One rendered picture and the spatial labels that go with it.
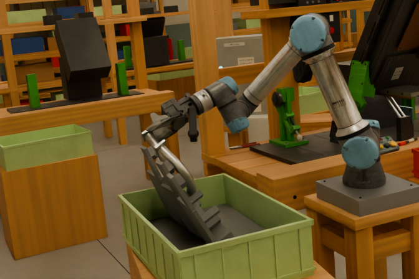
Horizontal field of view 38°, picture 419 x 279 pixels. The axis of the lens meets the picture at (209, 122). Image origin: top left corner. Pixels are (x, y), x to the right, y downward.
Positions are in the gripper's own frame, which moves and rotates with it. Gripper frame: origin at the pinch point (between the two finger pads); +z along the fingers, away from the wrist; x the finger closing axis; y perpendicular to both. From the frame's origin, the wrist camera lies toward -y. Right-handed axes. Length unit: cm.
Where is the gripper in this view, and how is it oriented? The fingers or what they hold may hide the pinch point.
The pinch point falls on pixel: (150, 137)
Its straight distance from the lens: 204.7
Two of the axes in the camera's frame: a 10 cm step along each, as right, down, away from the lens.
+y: -5.6, -7.1, 4.2
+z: -8.3, 4.8, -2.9
